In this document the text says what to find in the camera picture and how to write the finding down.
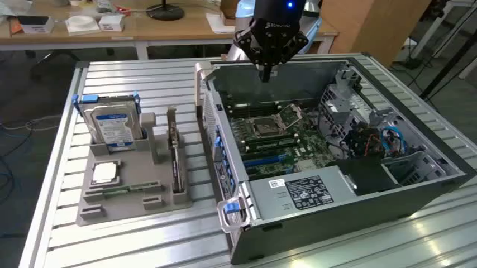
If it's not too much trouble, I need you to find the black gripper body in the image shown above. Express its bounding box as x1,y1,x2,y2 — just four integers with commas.
250,0,304,66

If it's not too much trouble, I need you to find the Nvidia graphics card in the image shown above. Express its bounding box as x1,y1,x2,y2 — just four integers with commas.
165,106,185,195

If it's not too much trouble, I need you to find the flat white box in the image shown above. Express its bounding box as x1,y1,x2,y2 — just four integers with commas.
204,12,239,35

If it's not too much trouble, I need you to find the brown cardboard box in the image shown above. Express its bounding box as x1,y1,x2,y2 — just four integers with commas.
217,0,243,20

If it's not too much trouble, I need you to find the wooden cabinet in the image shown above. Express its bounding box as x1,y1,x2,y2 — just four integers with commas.
319,0,435,69

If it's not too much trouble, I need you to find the black lamp base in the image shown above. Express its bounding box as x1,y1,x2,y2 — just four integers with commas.
144,0,185,21

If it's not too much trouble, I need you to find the metal socket cover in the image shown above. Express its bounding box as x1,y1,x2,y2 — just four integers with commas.
278,103,306,127

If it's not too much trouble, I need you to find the grey perforated drive cage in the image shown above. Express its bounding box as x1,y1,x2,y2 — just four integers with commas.
318,69,378,142

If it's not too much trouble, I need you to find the CPU socket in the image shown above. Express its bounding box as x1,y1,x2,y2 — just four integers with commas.
251,116,287,138

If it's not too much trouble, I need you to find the plain white box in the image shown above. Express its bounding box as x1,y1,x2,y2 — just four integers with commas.
97,13,127,32

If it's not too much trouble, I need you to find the installed RAM stick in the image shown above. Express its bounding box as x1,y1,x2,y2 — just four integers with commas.
242,136,295,151

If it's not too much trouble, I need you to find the green motherboard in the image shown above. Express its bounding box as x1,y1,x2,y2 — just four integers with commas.
219,93,338,181

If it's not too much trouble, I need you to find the black stand leg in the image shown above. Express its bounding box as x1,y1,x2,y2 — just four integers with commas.
421,36,477,99

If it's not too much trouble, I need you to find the long PCIe expansion slot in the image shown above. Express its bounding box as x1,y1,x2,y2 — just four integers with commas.
240,154,282,165

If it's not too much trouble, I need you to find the white box with round recess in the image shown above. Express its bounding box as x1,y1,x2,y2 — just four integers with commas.
65,15,103,36

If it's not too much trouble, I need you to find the hard disk with blue carrier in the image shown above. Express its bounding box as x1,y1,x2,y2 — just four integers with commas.
72,92,144,153

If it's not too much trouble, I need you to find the wooden desk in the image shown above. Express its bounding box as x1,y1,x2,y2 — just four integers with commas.
0,0,340,61

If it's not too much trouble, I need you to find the black office chair base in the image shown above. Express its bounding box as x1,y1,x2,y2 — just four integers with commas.
25,49,83,82

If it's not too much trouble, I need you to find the grey power supply unit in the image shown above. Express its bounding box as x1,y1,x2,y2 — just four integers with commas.
247,166,359,222

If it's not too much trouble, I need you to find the grey disk bay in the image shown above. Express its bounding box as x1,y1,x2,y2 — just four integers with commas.
379,149,450,188

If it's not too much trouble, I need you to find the grey parts rack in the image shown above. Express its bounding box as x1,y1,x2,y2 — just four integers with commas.
74,105,195,227

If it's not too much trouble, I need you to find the white box with black top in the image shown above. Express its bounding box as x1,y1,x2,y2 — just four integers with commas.
16,15,56,35

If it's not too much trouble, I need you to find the silver CPU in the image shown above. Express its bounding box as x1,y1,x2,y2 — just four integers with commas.
92,164,119,184

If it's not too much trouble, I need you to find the green RAM stick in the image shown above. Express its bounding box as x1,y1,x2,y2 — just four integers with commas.
101,183,149,196

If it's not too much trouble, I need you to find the open black PC case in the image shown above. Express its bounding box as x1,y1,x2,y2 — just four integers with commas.
193,52,477,265

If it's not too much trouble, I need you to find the blue disk wire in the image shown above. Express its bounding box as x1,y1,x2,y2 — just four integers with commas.
379,126,407,159

